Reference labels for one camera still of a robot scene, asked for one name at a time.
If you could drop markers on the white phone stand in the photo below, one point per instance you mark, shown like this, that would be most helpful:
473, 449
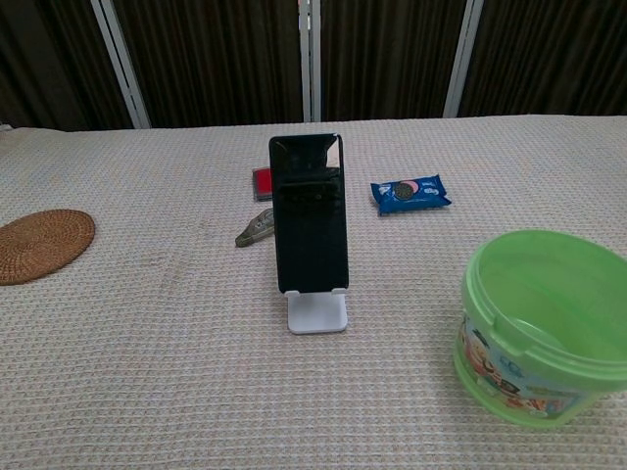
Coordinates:
318, 315

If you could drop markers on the grey correction tape dispenser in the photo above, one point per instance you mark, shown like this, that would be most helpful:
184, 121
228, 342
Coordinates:
255, 230

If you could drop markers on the red case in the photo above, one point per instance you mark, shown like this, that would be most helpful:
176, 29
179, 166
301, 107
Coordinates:
262, 183

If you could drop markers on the white partition frame post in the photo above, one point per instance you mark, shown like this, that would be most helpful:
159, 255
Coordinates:
309, 59
122, 63
463, 59

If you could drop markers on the blue cookie packet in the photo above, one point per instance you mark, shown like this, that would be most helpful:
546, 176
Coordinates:
409, 193

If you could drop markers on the beige woven tablecloth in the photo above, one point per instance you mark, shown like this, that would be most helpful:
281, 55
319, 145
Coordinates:
313, 391

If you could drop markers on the black smartphone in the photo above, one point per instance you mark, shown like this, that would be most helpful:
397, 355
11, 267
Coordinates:
308, 215

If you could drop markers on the round woven rattan coaster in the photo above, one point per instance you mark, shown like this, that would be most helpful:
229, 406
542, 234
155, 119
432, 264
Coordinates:
41, 245

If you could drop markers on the green plastic bucket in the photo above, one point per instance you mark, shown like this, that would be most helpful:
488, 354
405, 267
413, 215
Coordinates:
539, 313

